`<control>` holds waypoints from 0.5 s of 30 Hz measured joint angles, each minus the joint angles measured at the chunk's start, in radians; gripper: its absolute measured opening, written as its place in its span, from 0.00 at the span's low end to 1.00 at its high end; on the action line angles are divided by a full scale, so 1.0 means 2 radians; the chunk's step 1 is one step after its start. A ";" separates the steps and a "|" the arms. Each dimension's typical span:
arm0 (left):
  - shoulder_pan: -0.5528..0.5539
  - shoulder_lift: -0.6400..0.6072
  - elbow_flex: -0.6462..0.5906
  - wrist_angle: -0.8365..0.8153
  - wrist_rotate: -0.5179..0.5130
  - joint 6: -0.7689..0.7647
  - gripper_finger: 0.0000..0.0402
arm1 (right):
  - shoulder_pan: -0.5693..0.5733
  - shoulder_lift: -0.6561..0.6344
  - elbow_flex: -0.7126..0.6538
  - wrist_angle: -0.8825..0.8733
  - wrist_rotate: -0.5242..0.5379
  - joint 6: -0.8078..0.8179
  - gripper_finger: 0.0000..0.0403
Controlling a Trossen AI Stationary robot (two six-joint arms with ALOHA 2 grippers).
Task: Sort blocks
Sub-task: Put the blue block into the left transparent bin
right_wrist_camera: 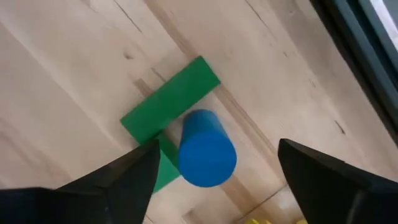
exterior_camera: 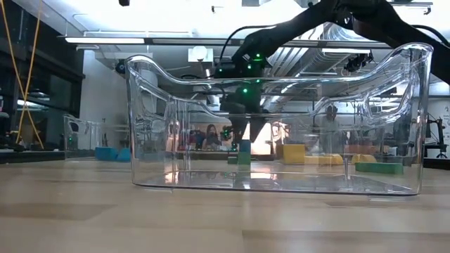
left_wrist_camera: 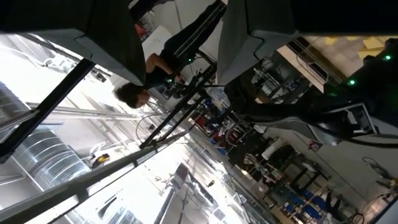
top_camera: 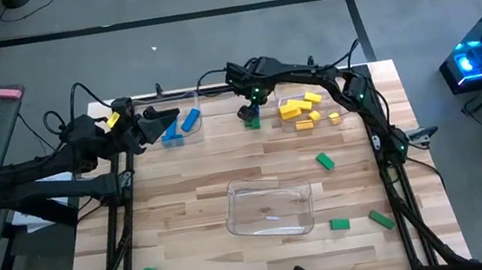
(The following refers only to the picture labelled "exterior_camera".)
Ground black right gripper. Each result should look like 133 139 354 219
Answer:
219 83 269 143

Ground green rectangular block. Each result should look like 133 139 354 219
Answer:
354 162 404 176

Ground person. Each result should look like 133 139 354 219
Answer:
201 123 223 152
318 104 344 155

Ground yellow cube block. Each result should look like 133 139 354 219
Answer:
282 143 307 165

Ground long yellow block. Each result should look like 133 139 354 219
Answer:
304 153 345 167

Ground white globe lamp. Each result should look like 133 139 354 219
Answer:
191 45 208 63

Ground yellow half-cylinder block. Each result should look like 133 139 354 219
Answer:
351 153 378 165

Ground rounded blue block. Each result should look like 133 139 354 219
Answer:
116 147 132 163

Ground long ceiling lamp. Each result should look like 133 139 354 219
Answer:
64 36 146 45

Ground clear plastic bin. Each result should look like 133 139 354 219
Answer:
124 42 434 197
63 114 131 162

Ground black stand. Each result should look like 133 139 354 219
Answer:
424 117 449 160

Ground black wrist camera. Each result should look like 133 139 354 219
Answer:
214 62 248 79

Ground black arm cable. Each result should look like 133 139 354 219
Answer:
219 24 278 64

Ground black hanging camera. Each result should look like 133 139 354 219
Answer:
343 52 374 74

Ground yellow rope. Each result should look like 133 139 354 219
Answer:
15 0 44 145
0 0 45 150

